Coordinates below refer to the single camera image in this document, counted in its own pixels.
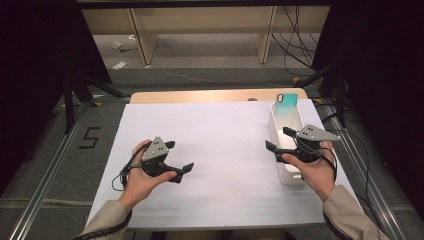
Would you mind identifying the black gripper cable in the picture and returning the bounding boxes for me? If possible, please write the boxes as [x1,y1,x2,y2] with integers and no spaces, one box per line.
[73,143,150,240]
[319,146,338,183]

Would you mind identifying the black tripod stand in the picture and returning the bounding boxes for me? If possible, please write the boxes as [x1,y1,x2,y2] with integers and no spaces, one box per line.
[293,63,346,129]
[62,71,132,134]

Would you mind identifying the black curtain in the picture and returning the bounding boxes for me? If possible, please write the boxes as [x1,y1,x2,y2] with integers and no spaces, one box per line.
[311,0,424,211]
[0,0,113,198]

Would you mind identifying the long wooden desk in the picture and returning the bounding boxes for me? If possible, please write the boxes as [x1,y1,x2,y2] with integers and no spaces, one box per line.
[76,0,333,66]

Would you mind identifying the person's right hand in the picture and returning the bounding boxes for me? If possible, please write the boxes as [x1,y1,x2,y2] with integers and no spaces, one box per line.
[281,140,337,203]

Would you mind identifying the bundle of black floor cables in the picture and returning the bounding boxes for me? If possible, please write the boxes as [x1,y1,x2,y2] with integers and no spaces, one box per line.
[270,5,318,78]

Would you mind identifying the white plastic container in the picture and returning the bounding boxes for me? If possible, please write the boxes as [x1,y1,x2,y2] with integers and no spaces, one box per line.
[268,101,306,186]

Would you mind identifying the aluminium floor rail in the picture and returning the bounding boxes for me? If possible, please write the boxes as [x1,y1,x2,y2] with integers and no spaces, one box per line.
[8,99,93,240]
[319,103,408,240]

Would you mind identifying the white paper sheet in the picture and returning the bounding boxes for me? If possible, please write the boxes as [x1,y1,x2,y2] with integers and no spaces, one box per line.
[85,98,359,231]

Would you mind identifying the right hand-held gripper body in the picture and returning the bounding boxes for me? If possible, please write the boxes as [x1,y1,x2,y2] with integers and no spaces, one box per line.
[275,123,341,164]

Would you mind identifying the person's left hand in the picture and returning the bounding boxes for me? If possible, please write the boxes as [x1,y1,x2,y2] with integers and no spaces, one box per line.
[118,139,178,213]

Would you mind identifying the iridescent phone case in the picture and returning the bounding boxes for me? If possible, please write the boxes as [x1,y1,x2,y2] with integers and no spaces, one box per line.
[274,92,299,126]

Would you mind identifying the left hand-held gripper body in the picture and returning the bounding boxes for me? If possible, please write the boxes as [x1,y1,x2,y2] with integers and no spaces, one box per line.
[141,135,178,178]

